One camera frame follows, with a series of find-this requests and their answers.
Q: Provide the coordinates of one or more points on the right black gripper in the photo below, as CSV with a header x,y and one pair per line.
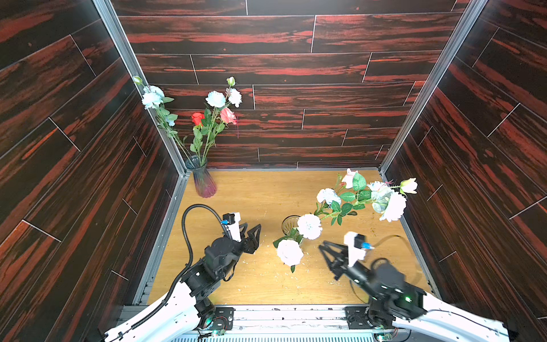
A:
x,y
342,261

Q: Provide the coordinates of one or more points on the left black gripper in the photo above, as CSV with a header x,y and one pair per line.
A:
x,y
248,244

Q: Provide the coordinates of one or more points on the clear glass vase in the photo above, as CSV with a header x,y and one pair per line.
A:
x,y
289,223

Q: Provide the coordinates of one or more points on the blue white flower spray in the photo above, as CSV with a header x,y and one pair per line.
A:
x,y
352,193

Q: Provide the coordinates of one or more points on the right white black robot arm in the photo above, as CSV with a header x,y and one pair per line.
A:
x,y
395,303

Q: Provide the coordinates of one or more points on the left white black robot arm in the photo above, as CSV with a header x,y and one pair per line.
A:
x,y
186,306

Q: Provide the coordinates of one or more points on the purple glass vase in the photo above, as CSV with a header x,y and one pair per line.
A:
x,y
204,183

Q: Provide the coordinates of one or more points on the pale pink carnation drooping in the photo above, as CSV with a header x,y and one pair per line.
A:
x,y
289,250

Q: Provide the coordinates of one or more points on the red pink white rose bouquet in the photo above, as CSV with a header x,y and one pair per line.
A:
x,y
214,119

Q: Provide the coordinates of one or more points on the white flower spray far left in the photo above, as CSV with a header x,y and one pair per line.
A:
x,y
154,99

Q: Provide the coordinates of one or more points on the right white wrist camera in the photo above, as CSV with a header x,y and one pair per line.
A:
x,y
357,247

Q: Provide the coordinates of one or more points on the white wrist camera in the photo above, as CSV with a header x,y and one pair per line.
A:
x,y
230,223
357,247

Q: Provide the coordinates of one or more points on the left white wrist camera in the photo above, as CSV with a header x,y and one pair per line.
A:
x,y
230,223

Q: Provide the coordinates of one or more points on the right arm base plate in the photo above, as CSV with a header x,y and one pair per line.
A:
x,y
363,317

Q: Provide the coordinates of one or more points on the aluminium front rail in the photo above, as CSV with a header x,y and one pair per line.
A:
x,y
304,323

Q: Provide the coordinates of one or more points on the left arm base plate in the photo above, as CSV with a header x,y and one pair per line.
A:
x,y
221,319

